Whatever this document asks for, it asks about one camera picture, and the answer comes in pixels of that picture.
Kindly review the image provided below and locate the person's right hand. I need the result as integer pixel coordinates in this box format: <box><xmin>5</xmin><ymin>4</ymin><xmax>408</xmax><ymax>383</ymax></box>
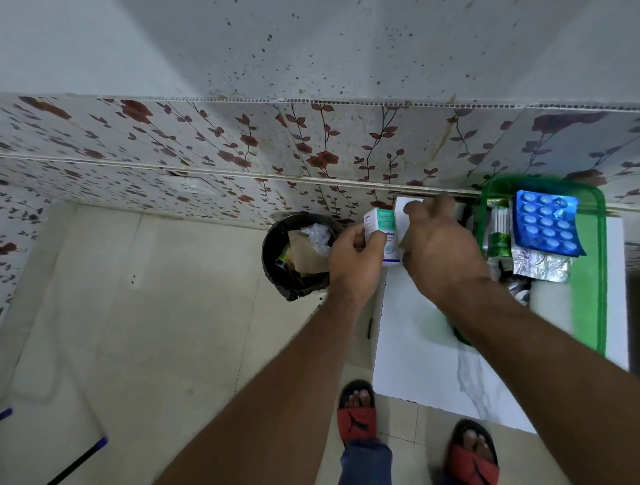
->
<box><xmin>399</xmin><ymin>195</ymin><xmax>491</xmax><ymax>308</ymax></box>

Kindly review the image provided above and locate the person's left hand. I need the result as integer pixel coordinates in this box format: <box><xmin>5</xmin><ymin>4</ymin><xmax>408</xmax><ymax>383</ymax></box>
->
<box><xmin>328</xmin><ymin>223</ymin><xmax>389</xmax><ymax>306</ymax></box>

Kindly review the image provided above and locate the brown cardboard sheet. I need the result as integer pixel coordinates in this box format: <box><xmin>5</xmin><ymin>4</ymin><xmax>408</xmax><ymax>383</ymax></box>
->
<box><xmin>287</xmin><ymin>229</ymin><xmax>331</xmax><ymax>276</ymax></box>

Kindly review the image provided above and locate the small white green medicine box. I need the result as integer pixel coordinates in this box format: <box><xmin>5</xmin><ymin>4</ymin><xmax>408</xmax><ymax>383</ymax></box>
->
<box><xmin>363</xmin><ymin>208</ymin><xmax>403</xmax><ymax>266</ymax></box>

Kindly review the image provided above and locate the dark bottle green label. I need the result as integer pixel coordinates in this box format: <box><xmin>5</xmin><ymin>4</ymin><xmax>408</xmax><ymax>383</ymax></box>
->
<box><xmin>505</xmin><ymin>277</ymin><xmax>532</xmax><ymax>306</ymax></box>

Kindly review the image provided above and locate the silver blister pack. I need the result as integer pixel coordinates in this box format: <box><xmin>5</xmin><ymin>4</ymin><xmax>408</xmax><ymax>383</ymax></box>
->
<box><xmin>509</xmin><ymin>244</ymin><xmax>573</xmax><ymax>283</ymax></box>

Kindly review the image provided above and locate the large blue blister pack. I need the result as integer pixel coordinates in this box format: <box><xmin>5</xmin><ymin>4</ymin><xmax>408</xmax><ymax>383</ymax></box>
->
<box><xmin>512</xmin><ymin>189</ymin><xmax>587</xmax><ymax>258</ymax></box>

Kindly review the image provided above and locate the white gauze roll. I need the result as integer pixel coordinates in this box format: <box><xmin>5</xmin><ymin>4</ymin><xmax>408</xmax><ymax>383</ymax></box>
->
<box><xmin>529</xmin><ymin>279</ymin><xmax>573</xmax><ymax>333</ymax></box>

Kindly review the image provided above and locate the green plastic basket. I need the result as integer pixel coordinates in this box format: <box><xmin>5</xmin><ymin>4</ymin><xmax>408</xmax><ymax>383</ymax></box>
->
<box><xmin>452</xmin><ymin>175</ymin><xmax>609</xmax><ymax>356</ymax></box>

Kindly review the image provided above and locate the person's left forearm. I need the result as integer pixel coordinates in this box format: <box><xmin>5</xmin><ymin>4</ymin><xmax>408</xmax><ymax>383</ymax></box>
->
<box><xmin>153</xmin><ymin>294</ymin><xmax>371</xmax><ymax>485</ymax></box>

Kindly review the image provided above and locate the person's right forearm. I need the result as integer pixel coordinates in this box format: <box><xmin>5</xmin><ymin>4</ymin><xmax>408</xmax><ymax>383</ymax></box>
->
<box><xmin>439</xmin><ymin>274</ymin><xmax>640</xmax><ymax>485</ymax></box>

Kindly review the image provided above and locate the person's left leg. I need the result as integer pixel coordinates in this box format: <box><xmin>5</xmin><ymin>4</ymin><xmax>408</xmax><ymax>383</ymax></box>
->
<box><xmin>338</xmin><ymin>439</ymin><xmax>393</xmax><ymax>485</ymax></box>

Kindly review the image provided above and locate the crumpled white plastic bag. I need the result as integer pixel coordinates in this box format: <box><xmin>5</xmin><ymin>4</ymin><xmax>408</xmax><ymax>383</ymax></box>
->
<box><xmin>301</xmin><ymin>223</ymin><xmax>333</xmax><ymax>256</ymax></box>

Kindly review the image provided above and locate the black trash bin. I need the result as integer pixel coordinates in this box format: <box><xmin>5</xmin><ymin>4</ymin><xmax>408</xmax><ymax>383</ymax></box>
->
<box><xmin>261</xmin><ymin>213</ymin><xmax>341</xmax><ymax>302</ymax></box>

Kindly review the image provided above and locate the red left sandal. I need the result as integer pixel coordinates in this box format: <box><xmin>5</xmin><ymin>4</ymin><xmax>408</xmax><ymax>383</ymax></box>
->
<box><xmin>336</xmin><ymin>379</ymin><xmax>379</xmax><ymax>447</ymax></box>

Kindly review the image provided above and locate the red sandal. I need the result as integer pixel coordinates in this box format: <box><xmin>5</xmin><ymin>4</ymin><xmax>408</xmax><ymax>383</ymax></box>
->
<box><xmin>445</xmin><ymin>418</ymin><xmax>501</xmax><ymax>485</ymax></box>
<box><xmin>336</xmin><ymin>379</ymin><xmax>379</xmax><ymax>447</ymax></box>

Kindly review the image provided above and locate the red right sandal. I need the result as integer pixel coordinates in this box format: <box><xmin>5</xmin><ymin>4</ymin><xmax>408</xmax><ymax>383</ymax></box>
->
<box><xmin>445</xmin><ymin>418</ymin><xmax>501</xmax><ymax>485</ymax></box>

